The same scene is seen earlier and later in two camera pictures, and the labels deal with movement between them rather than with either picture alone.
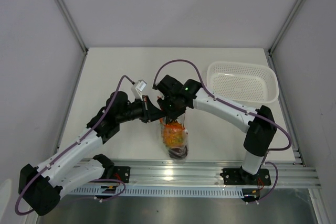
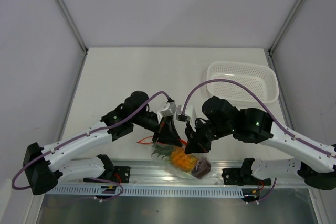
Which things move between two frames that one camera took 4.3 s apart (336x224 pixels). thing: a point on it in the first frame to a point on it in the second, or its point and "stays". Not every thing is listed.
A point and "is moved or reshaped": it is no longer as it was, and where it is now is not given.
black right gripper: [170, 116] to [196, 144]
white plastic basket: [243, 82] stays
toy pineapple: [172, 132] is moved or reshaped
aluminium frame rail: [283, 173] stays
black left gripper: [150, 112] to [167, 132]
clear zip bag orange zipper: [175, 137] is moved or reshaped
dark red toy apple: [178, 153] to [201, 169]
